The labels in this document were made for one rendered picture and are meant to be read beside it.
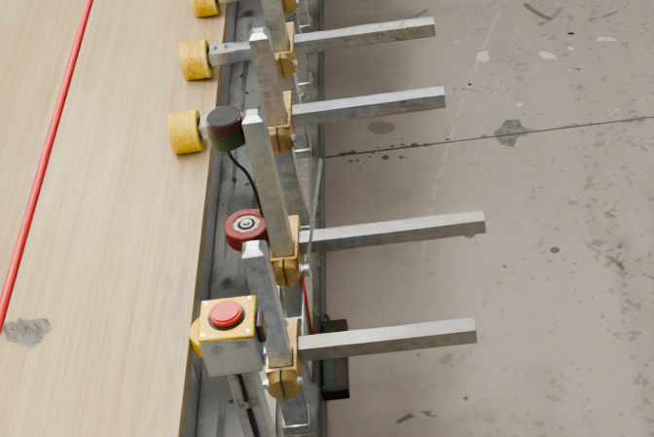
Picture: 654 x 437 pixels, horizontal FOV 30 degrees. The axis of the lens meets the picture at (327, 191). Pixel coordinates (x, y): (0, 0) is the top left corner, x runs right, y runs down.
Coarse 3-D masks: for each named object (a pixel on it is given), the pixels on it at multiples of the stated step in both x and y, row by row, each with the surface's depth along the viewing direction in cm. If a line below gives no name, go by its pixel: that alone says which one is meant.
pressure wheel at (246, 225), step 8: (232, 216) 216; (240, 216) 216; (248, 216) 216; (256, 216) 216; (232, 224) 215; (240, 224) 214; (248, 224) 214; (256, 224) 214; (264, 224) 213; (232, 232) 213; (240, 232) 213; (248, 232) 212; (256, 232) 212; (264, 232) 213; (232, 240) 213; (240, 240) 212; (248, 240) 212; (240, 248) 213
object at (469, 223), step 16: (368, 224) 216; (384, 224) 216; (400, 224) 215; (416, 224) 214; (432, 224) 214; (448, 224) 213; (464, 224) 213; (480, 224) 213; (304, 240) 216; (320, 240) 215; (336, 240) 215; (352, 240) 215; (368, 240) 215; (384, 240) 215; (400, 240) 215; (416, 240) 215
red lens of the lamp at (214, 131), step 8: (208, 112) 196; (240, 112) 195; (240, 120) 194; (208, 128) 194; (216, 128) 193; (224, 128) 193; (232, 128) 193; (240, 128) 195; (216, 136) 194; (224, 136) 194; (232, 136) 194
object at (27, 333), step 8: (24, 320) 202; (32, 320) 202; (40, 320) 202; (48, 320) 203; (8, 328) 202; (16, 328) 202; (24, 328) 201; (32, 328) 201; (40, 328) 201; (48, 328) 201; (8, 336) 201; (16, 336) 201; (24, 336) 200; (32, 336) 199; (40, 336) 200; (24, 344) 200; (32, 344) 199
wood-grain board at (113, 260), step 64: (0, 0) 294; (64, 0) 289; (128, 0) 284; (0, 64) 270; (64, 64) 266; (128, 64) 262; (0, 128) 250; (64, 128) 247; (128, 128) 243; (0, 192) 233; (64, 192) 230; (128, 192) 227; (192, 192) 225; (0, 256) 218; (64, 256) 216; (128, 256) 213; (192, 256) 211; (64, 320) 203; (128, 320) 201; (192, 320) 199; (0, 384) 194; (64, 384) 191; (128, 384) 189
